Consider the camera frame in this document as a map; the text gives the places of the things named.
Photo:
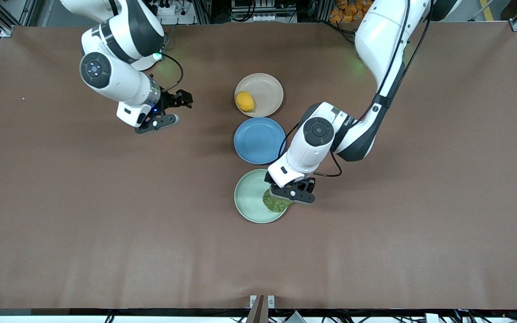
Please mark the brown upright post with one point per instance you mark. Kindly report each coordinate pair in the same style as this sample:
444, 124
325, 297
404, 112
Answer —
258, 312

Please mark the white power strip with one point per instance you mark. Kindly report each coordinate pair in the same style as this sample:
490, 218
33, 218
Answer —
173, 18

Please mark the yellow lemon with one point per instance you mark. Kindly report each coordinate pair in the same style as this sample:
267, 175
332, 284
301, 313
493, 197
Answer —
245, 101

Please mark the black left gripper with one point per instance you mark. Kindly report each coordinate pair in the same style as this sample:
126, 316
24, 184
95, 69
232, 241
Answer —
311, 187

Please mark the beige round plate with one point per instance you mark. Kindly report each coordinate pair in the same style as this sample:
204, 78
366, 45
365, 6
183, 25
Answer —
265, 92

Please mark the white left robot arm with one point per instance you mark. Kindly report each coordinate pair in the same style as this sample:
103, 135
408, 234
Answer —
384, 40

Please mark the pile of orange items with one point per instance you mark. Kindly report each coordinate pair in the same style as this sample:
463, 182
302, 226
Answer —
348, 11

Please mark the blue round plate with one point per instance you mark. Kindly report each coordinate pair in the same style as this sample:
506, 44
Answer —
258, 141

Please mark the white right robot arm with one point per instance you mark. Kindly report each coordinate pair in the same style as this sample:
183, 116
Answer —
119, 85

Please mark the aluminium frame beam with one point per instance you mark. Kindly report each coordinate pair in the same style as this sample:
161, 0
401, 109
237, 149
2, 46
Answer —
7, 31

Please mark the small metal table bracket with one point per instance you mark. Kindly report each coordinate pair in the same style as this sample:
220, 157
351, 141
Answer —
271, 300

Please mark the green lettuce leaf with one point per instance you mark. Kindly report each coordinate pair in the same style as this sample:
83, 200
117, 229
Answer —
274, 205

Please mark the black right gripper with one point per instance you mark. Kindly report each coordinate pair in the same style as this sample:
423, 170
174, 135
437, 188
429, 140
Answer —
169, 100

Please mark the pale green round plate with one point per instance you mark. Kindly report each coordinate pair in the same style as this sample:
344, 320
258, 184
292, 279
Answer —
249, 197

